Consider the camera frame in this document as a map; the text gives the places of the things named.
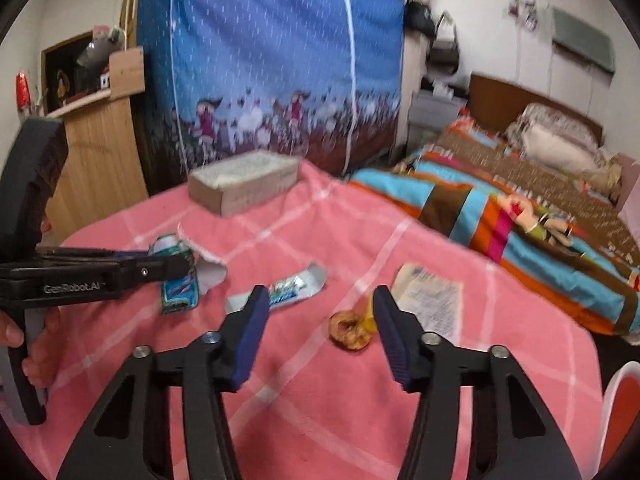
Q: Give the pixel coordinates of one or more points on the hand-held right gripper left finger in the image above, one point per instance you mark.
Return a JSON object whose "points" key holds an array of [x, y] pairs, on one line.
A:
{"points": [[250, 340]]}

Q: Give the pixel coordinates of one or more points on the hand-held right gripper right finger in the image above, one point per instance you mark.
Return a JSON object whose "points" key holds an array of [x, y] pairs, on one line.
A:
{"points": [[392, 340]]}

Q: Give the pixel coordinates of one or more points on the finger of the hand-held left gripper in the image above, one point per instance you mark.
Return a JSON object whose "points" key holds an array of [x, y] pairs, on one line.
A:
{"points": [[100, 254], [150, 272]]}

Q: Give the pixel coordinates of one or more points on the white blue candy wrapper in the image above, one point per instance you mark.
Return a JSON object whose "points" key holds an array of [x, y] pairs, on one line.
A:
{"points": [[179, 297]]}

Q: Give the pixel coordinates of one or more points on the orange bucket with white rim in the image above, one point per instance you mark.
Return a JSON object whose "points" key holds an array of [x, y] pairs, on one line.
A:
{"points": [[625, 410]]}

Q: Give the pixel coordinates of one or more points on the person's left hand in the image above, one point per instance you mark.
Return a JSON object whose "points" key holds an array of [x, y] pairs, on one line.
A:
{"points": [[42, 360]]}

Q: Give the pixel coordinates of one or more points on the printed paper sheet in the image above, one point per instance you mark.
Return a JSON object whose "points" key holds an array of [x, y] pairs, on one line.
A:
{"points": [[435, 300]]}

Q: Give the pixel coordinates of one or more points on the light wooden cabinet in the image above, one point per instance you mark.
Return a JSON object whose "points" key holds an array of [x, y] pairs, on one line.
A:
{"points": [[100, 160]]}

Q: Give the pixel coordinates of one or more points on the silver wrapper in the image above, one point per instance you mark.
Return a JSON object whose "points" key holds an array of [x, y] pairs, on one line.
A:
{"points": [[300, 285]]}

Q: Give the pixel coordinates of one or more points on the pink checked blanket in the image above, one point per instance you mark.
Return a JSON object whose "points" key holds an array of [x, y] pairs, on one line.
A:
{"points": [[310, 410]]}

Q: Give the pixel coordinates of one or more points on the red ornament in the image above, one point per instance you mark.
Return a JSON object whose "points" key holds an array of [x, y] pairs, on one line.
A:
{"points": [[22, 90]]}

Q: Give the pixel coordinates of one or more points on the brown cardboard box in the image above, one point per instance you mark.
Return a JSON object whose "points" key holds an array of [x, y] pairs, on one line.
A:
{"points": [[240, 185]]}

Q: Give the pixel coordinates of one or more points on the grey plush toy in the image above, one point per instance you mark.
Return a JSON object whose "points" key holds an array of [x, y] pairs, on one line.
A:
{"points": [[97, 50]]}

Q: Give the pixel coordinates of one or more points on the bed with colourful blanket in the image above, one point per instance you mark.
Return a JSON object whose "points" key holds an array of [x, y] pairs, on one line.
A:
{"points": [[500, 200]]}

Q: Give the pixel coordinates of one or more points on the grey nightstand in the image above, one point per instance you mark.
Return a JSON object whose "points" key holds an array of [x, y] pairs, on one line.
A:
{"points": [[435, 117]]}

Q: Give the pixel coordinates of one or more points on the blue fabric wardrobe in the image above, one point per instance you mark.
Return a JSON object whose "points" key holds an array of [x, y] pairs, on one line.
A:
{"points": [[260, 60]]}

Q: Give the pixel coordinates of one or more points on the white tissue box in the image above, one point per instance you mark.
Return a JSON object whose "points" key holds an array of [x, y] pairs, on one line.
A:
{"points": [[442, 90]]}

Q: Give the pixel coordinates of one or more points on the brown wooden headboard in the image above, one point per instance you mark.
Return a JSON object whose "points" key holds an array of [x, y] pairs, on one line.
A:
{"points": [[495, 100]]}

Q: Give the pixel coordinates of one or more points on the yellowish cloth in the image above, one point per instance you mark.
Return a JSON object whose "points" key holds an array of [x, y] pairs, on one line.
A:
{"points": [[602, 177]]}

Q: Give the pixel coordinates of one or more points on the white cabinet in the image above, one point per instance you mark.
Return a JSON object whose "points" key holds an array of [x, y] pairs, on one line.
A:
{"points": [[411, 75]]}

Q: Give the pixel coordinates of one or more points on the grey hanging bag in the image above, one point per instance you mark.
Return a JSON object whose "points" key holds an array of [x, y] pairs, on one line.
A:
{"points": [[444, 52]]}

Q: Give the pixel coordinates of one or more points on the black hanging bag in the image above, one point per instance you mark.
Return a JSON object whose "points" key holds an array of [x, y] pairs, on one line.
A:
{"points": [[419, 17]]}

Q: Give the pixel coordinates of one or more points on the curved wooden frame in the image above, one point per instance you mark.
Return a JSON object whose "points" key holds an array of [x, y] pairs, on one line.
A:
{"points": [[131, 5]]}

